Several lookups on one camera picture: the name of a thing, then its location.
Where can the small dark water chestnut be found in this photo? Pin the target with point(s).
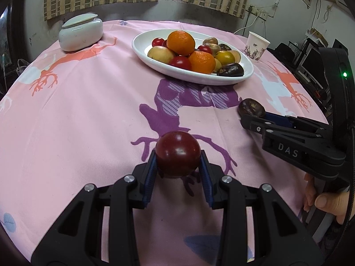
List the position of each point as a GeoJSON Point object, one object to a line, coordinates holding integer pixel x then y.
{"type": "Point", "coordinates": [224, 47]}

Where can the brownish pepino melon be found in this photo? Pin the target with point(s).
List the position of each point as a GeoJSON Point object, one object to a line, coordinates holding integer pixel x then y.
{"type": "Point", "coordinates": [217, 66]}

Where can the person's right hand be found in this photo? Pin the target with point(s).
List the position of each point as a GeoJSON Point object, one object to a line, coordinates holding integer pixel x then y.
{"type": "Point", "coordinates": [331, 205]}

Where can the small mandarin orange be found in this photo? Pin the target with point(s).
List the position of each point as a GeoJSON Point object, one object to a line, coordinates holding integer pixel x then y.
{"type": "Point", "coordinates": [202, 62]}

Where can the computer monitor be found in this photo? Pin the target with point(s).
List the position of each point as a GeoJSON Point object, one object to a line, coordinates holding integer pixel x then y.
{"type": "Point", "coordinates": [310, 63]}

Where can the large mandarin orange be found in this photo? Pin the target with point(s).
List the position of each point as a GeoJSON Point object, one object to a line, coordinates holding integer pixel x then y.
{"type": "Point", "coordinates": [180, 43]}

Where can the pale yellow pepino melon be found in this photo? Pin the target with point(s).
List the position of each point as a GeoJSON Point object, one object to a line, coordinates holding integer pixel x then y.
{"type": "Point", "coordinates": [160, 54]}

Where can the white oval plate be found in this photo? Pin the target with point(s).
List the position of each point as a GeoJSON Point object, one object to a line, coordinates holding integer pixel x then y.
{"type": "Point", "coordinates": [155, 69]}

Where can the yellow-orange tomato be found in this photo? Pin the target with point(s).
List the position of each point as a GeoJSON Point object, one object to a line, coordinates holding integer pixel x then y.
{"type": "Point", "coordinates": [224, 57]}

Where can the white wall socket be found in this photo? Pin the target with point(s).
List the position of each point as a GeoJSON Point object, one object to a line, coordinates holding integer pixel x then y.
{"type": "Point", "coordinates": [258, 12]}

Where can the pink printed tablecloth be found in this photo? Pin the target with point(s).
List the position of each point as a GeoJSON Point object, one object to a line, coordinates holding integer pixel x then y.
{"type": "Point", "coordinates": [83, 116]}

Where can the dark red tomato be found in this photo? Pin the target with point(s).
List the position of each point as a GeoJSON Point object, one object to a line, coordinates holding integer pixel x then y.
{"type": "Point", "coordinates": [177, 152]}
{"type": "Point", "coordinates": [180, 62]}

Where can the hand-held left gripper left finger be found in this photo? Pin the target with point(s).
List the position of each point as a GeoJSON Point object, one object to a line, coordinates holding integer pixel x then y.
{"type": "Point", "coordinates": [149, 180]}

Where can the large dark water chestnut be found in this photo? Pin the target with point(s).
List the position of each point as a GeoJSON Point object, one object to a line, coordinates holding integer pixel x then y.
{"type": "Point", "coordinates": [230, 70]}
{"type": "Point", "coordinates": [249, 106]}

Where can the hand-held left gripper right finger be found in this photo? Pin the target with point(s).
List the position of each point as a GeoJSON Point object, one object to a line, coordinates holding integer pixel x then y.
{"type": "Point", "coordinates": [206, 183]}

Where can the printed paper cup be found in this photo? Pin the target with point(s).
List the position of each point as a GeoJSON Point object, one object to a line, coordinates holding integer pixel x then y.
{"type": "Point", "coordinates": [256, 46]}

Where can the white lidded ceramic jar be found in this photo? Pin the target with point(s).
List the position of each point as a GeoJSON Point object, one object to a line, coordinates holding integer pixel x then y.
{"type": "Point", "coordinates": [80, 34]}

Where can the red cherry tomato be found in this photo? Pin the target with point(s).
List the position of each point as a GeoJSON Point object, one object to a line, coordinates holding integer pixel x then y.
{"type": "Point", "coordinates": [158, 42]}
{"type": "Point", "coordinates": [204, 49]}

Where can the small yellowish plum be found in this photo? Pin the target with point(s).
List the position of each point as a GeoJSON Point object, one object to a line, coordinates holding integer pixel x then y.
{"type": "Point", "coordinates": [214, 49]}
{"type": "Point", "coordinates": [210, 41]}

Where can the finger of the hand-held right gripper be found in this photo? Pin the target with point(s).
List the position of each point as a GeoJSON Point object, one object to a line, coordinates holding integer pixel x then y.
{"type": "Point", "coordinates": [255, 123]}
{"type": "Point", "coordinates": [277, 117]}

